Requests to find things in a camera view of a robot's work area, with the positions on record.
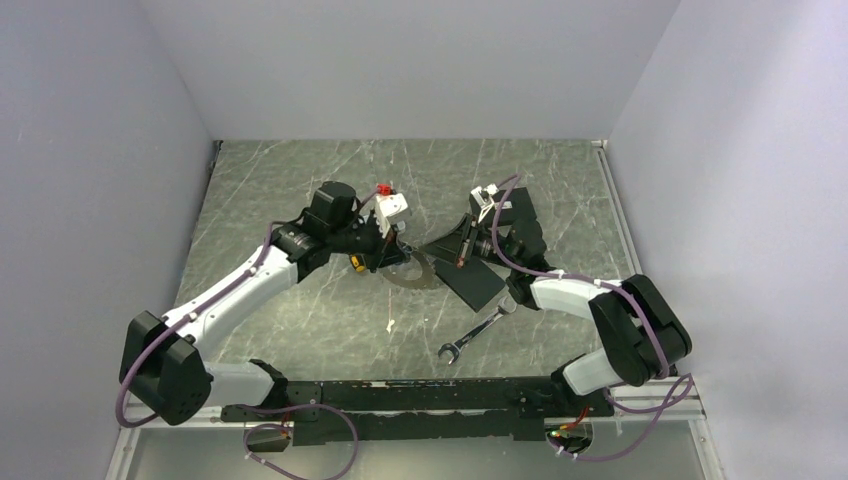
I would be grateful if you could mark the black box with label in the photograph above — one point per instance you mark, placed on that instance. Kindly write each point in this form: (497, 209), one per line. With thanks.
(518, 206)

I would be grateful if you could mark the black rectangular pad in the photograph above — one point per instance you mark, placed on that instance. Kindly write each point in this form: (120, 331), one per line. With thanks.
(476, 284)

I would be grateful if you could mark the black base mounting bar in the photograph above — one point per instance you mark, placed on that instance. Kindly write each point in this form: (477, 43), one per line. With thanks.
(521, 408)

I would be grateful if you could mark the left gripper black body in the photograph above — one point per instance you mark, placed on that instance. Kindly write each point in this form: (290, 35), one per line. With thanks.
(366, 239)

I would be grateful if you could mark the yellow black screwdriver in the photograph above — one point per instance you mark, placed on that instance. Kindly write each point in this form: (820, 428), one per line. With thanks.
(358, 263)

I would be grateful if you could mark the aluminium frame rail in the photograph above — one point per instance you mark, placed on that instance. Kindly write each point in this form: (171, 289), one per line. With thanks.
(675, 396)

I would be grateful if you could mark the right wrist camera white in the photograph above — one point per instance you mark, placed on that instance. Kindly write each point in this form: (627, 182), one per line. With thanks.
(483, 201)

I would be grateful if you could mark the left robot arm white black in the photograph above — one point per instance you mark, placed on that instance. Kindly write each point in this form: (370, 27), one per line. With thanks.
(164, 373)

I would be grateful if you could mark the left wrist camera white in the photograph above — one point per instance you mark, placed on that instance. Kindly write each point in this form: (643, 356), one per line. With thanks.
(392, 209)

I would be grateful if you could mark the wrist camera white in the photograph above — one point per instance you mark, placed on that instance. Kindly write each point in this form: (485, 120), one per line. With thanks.
(392, 209)
(483, 201)

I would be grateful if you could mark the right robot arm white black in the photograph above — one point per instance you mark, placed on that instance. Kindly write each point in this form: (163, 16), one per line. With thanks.
(641, 336)

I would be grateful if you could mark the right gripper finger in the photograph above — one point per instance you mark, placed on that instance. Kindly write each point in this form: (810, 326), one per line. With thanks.
(450, 241)
(452, 256)

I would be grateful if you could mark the numbered metal ring disc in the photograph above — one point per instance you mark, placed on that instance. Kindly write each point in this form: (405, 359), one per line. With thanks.
(418, 273)

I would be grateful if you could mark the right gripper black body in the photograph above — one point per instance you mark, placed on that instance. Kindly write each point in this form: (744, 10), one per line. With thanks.
(482, 246)

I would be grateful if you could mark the silver combination wrench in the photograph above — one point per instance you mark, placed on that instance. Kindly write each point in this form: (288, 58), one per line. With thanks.
(505, 306)

